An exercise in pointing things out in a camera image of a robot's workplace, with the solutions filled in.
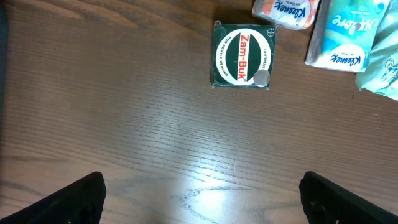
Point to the dark green round-logo packet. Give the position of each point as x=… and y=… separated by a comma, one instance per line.
x=243, y=55

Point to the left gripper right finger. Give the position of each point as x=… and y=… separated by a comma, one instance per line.
x=324, y=201

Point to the orange tissue pack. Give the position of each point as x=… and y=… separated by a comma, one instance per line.
x=291, y=14

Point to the green tissue pack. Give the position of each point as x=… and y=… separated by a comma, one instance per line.
x=344, y=34

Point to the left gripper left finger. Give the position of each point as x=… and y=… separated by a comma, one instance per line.
x=79, y=202

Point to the mint green pouch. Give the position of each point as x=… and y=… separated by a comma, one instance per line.
x=380, y=76

